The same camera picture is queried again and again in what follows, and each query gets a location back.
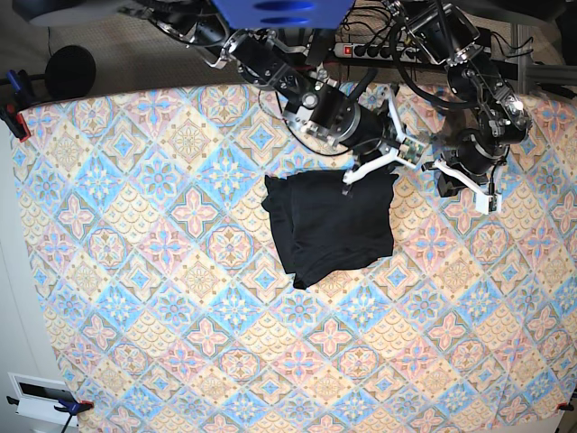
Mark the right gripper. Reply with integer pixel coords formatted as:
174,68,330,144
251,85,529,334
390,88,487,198
340,88,408,195

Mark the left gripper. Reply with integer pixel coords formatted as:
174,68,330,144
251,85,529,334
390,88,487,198
421,152,491,201

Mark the black t-shirt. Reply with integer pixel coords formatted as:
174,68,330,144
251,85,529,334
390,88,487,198
261,169,398,290

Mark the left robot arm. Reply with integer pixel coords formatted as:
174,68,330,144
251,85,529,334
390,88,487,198
385,1,532,213

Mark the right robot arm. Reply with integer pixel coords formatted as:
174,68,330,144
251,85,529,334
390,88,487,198
12,1,416,186

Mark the white power strip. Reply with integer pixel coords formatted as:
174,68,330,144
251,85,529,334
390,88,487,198
333,42,419,63

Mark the orange clamp lower right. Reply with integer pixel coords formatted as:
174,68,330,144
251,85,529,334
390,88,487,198
557,402,575,411

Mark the patterned tablecloth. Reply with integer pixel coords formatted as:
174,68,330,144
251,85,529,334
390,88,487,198
11,86,576,432

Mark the black round stool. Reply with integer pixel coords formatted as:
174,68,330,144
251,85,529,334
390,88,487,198
44,45,96,100

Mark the blue orange clamp upper left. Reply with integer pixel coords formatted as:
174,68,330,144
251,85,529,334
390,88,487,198
1,69,35,143

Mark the blue orange clamp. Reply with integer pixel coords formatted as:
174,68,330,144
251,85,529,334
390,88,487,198
6,396,95,432
1,69,35,143

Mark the blue orange clamp lower left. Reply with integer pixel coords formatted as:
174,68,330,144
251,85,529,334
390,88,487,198
6,396,95,432

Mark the white floor vent box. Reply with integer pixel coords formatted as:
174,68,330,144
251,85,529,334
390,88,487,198
8,373,74,427

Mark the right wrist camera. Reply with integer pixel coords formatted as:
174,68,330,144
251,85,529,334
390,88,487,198
398,136,427,166

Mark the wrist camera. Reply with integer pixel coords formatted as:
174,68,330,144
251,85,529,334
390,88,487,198
474,192,503,215
398,136,427,166

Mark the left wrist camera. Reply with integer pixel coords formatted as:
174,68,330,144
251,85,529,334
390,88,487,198
474,192,503,215

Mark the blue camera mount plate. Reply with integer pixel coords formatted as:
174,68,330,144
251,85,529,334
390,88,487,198
213,0,354,30

